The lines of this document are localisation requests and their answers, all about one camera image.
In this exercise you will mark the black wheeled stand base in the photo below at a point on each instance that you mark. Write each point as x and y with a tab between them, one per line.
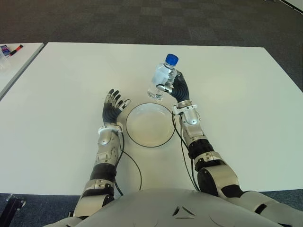
14	204

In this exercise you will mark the white flat panel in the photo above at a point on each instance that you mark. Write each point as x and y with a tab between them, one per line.
293	2

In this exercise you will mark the red marker pen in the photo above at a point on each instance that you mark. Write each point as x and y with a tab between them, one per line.
17	49

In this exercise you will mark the clear water bottle blue cap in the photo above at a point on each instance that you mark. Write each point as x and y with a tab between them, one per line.
162	73

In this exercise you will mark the white side table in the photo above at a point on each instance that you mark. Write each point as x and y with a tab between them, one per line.
21	63

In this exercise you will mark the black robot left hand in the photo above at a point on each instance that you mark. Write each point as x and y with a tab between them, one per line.
109	113

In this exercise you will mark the white plate with black rim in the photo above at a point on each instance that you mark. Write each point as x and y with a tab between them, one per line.
149	127

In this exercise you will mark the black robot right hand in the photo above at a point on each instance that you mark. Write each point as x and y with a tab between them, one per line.
181	91

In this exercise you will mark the grey robot torso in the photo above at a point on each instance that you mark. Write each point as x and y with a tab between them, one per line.
154	208

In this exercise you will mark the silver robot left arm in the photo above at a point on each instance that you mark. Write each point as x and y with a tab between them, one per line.
106	146

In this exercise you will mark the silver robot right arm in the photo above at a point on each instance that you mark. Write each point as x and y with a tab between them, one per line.
213	175

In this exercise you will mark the clear plastic bag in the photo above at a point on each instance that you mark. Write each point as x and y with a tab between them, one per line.
2	63

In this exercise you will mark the blue packet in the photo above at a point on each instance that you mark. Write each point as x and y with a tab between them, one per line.
5	50

